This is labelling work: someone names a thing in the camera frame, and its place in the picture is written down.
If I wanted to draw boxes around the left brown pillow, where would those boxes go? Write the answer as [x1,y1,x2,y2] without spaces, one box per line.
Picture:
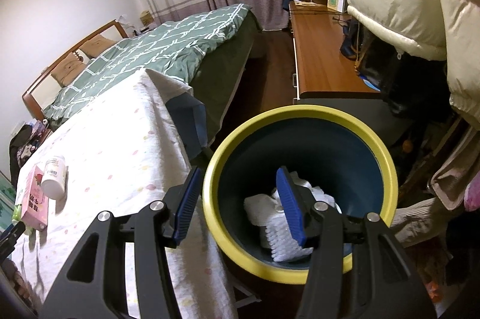
[51,53,86,87]

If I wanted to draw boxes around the green checked duvet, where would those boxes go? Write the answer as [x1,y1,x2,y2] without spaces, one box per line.
[42,4,258,125]

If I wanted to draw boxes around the white pill bottle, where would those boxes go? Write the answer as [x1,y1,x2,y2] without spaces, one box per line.
[41,157,68,200]

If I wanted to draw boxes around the brown pillow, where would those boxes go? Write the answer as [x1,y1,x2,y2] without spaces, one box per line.
[51,53,86,87]
[80,35,116,59]

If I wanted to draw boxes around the wooden bed headboard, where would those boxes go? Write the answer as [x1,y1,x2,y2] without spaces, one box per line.
[22,20,128,120]

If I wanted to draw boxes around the yellow rimmed blue trash bin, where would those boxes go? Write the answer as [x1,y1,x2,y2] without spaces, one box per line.
[202,104,399,285]

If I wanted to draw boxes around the clothes heap on nightstand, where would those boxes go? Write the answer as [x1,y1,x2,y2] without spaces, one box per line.
[9,119,50,188]

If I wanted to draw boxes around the white floral tablecloth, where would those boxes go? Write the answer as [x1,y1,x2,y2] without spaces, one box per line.
[11,70,238,318]

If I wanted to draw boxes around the pink milk carton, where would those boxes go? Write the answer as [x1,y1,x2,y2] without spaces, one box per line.
[20,165,49,231]

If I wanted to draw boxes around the white bubble wrap sheet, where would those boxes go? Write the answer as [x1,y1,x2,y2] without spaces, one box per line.
[244,189,312,263]

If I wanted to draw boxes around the right brown pillow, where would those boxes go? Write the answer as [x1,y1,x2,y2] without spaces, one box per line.
[80,35,116,59]

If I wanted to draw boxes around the wooden low cabinet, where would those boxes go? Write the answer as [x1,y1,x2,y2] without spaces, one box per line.
[289,1,380,100]

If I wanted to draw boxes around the tissue box on nightstand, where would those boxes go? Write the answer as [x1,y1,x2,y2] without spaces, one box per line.
[140,10,154,26]

